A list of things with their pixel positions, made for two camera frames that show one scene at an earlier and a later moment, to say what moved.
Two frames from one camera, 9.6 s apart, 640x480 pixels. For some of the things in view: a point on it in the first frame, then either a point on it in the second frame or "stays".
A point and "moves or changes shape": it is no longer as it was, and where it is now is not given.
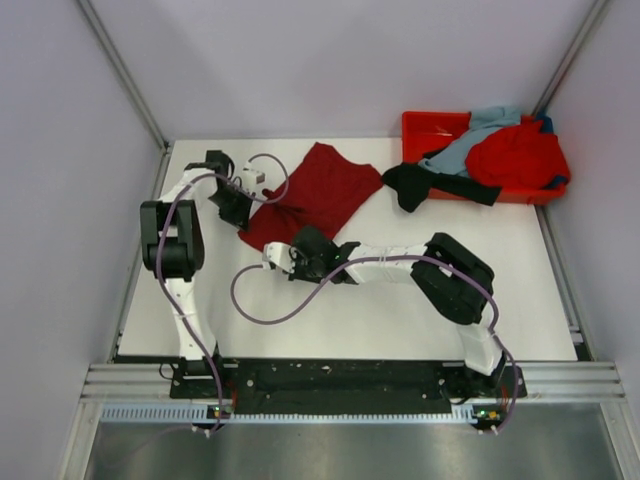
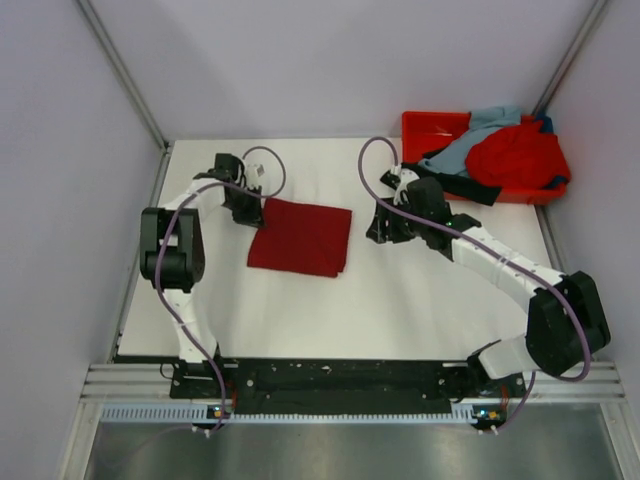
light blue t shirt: [451, 159] stays
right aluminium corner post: [573, 54] stays
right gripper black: [297, 274] to [380, 230]
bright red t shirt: [517, 157] stays
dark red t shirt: [325, 189] moves or changes shape
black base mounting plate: [343, 383] stays
